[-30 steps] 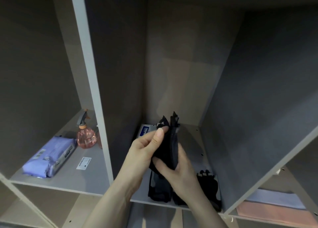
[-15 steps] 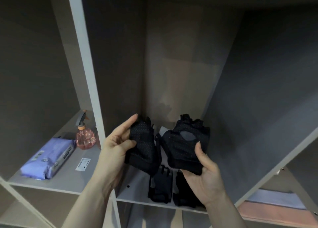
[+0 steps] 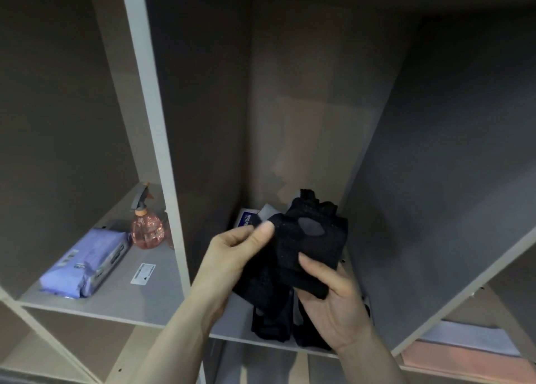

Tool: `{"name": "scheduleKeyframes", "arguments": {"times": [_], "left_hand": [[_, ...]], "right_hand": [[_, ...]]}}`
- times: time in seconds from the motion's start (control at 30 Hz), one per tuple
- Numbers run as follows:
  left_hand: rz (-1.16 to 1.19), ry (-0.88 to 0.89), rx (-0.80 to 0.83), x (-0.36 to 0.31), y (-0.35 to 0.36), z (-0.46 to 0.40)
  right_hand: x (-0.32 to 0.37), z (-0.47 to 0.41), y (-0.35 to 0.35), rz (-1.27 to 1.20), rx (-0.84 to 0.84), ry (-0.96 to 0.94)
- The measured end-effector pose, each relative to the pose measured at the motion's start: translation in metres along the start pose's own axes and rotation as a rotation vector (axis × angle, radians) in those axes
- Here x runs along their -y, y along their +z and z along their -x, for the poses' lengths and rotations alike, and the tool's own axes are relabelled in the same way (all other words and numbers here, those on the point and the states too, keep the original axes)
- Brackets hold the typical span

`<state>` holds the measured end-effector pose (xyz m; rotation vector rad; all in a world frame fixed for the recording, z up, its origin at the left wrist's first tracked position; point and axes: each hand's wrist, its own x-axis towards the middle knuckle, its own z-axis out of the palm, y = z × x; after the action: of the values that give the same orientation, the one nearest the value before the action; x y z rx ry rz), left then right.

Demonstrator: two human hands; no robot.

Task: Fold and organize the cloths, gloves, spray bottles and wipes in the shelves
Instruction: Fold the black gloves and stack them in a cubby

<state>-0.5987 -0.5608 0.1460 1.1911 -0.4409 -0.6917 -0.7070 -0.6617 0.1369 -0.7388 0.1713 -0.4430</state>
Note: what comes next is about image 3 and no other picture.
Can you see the person's right hand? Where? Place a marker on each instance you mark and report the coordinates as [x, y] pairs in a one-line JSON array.
[[343, 312]]

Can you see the white paper label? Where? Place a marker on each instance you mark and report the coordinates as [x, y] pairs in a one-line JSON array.
[[142, 274]]

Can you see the pink resistance band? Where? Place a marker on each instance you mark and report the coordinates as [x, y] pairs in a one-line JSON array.
[[460, 363]]

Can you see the person's left forearm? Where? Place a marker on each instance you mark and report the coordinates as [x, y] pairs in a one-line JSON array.
[[176, 350]]

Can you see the grey cubby shelf unit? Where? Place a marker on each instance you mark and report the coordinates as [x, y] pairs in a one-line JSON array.
[[188, 103]]

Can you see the person's left hand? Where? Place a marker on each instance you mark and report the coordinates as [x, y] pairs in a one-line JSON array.
[[226, 266]]

